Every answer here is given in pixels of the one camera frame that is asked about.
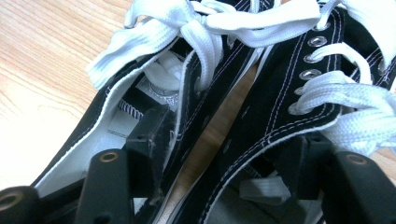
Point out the black white canvas sneaker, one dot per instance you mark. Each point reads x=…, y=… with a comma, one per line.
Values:
x=280, y=102
x=218, y=71

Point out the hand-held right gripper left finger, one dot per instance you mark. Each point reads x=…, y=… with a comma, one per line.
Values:
x=152, y=146

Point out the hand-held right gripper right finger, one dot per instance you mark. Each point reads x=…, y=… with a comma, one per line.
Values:
x=311, y=168

